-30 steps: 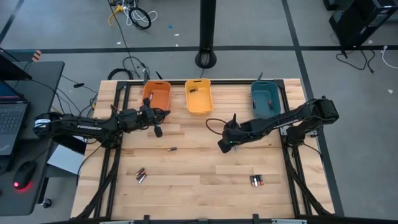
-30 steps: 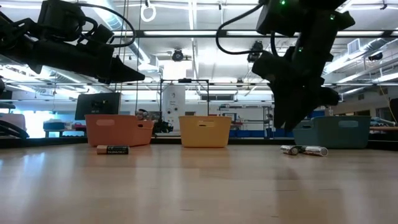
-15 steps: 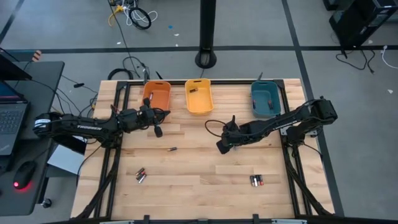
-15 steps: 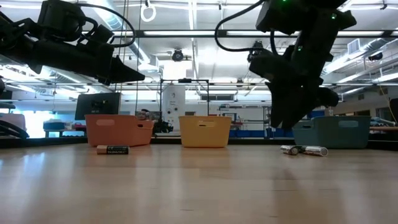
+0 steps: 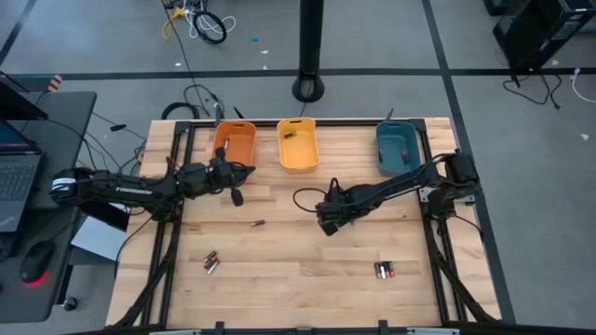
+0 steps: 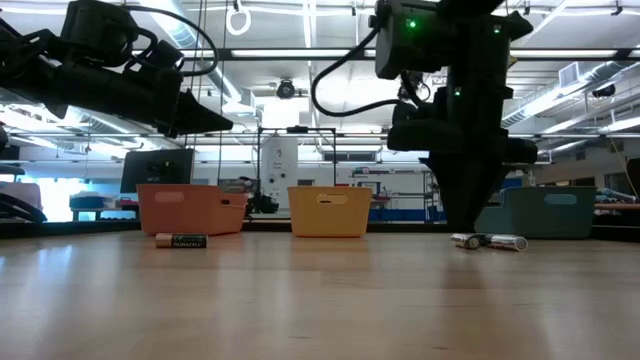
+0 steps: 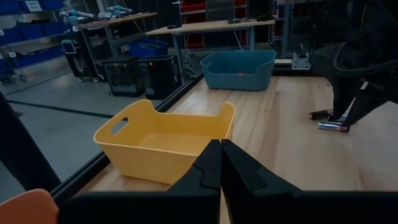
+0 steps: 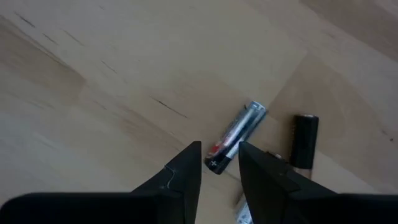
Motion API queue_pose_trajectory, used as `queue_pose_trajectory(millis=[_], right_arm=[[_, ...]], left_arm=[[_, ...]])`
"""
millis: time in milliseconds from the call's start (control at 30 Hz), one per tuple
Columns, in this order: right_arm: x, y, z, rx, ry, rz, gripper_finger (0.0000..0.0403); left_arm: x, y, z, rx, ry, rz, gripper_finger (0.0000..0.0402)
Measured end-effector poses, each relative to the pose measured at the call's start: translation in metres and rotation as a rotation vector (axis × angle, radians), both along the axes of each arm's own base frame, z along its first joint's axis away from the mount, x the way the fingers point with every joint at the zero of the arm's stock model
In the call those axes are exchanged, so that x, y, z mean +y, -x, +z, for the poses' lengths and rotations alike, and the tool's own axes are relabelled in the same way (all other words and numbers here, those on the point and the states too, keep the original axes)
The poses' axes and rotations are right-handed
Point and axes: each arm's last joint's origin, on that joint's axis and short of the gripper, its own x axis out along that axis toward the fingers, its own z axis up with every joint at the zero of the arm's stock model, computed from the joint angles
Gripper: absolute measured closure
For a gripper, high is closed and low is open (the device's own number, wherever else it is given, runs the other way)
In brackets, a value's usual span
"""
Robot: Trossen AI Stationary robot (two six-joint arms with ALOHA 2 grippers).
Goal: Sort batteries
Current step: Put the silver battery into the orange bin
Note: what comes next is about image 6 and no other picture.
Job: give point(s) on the white cabinet machine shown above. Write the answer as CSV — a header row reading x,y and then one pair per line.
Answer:
x,y
280,165

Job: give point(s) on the black ceiling dome camera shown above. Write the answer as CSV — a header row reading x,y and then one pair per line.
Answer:
x,y
286,89

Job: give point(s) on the black copper Duracell battery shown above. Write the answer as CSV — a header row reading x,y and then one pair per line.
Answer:
x,y
180,241

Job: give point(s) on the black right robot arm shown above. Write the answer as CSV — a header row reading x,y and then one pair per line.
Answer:
x,y
480,40

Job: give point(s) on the black hanging camera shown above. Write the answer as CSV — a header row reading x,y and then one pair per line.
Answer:
x,y
407,87

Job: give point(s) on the person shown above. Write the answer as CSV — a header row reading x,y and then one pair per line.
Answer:
x,y
246,181

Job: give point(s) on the blue cabinet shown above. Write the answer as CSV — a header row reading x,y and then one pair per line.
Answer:
x,y
400,215

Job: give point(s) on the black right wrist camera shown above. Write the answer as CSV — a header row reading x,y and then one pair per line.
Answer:
x,y
415,135

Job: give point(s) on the teal plastic bin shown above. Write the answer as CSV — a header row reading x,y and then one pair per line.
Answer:
x,y
550,215

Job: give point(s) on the thin black stand frame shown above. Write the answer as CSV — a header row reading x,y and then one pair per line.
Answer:
x,y
258,165

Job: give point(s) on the silver ceiling duct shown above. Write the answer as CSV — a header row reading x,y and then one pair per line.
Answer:
x,y
222,82

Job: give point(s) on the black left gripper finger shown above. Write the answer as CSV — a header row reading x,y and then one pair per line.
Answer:
x,y
210,129
192,115

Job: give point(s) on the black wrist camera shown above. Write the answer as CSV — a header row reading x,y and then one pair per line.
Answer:
x,y
100,30
415,135

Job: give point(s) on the black aluminium table frame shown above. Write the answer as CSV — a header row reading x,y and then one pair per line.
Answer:
x,y
425,227

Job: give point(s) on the orange plastic bin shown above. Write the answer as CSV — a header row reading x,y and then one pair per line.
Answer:
x,y
190,210

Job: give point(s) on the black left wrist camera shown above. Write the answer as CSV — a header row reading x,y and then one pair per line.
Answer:
x,y
100,30

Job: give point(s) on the black office chair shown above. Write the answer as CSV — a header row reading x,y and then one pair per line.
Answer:
x,y
20,207

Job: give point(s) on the yellow plastic bin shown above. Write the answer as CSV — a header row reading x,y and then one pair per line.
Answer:
x,y
330,215

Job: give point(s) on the black computer monitor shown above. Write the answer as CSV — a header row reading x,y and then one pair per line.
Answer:
x,y
157,170

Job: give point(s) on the silver black red battery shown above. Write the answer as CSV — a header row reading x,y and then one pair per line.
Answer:
x,y
507,243
465,241

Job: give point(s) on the black floor equipment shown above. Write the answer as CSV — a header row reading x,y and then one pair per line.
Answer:
x,y
265,204

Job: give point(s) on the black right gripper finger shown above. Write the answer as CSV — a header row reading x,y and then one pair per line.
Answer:
x,y
442,190
475,190

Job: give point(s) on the blue workbench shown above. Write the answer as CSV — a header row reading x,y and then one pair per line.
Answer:
x,y
87,202

